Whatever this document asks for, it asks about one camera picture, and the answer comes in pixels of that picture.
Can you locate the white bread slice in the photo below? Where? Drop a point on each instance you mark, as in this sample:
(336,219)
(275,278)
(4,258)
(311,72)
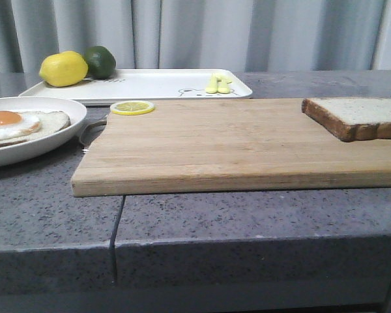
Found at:
(351,119)

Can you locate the white round plate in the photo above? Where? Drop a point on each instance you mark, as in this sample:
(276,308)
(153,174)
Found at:
(24,151)

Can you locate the white bear tray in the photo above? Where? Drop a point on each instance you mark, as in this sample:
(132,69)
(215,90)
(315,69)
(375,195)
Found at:
(143,84)

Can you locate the bottom bread slice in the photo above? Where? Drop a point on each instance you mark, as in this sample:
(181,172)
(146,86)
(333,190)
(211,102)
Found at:
(48,123)

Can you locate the wooden cutting board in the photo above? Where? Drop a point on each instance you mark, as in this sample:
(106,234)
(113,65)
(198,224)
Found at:
(225,145)

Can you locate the lemon slice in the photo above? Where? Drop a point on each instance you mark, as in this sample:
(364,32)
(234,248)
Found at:
(132,107)

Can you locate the green lime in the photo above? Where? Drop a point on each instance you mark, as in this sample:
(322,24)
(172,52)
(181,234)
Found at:
(101,63)

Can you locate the grey curtain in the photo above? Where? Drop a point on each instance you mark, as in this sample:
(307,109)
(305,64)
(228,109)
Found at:
(242,36)

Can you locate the yellow lemon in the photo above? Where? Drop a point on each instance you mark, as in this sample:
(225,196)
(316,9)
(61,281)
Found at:
(63,69)

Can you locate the fried egg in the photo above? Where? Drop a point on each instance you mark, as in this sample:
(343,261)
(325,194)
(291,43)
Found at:
(17,124)

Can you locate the metal board handle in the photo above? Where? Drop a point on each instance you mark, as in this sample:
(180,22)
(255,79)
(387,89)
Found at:
(86,137)

